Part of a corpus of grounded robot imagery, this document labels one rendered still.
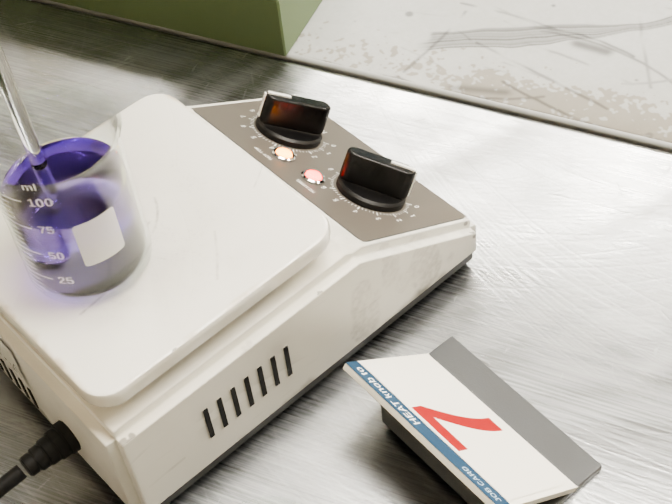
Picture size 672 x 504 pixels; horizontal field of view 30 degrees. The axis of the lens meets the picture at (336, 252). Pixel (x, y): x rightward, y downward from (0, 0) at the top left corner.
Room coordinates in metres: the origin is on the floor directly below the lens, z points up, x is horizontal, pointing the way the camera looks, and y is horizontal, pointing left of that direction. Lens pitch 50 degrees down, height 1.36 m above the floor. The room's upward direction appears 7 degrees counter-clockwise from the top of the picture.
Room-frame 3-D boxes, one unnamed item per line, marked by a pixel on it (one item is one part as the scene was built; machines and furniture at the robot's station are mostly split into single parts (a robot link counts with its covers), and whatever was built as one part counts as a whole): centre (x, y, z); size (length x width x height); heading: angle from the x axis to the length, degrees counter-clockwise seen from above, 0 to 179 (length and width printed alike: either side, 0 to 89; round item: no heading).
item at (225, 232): (0.34, 0.08, 0.98); 0.12 x 0.12 x 0.01; 37
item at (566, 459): (0.27, -0.05, 0.92); 0.09 x 0.06 x 0.04; 35
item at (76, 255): (0.33, 0.10, 1.02); 0.06 x 0.05 x 0.08; 58
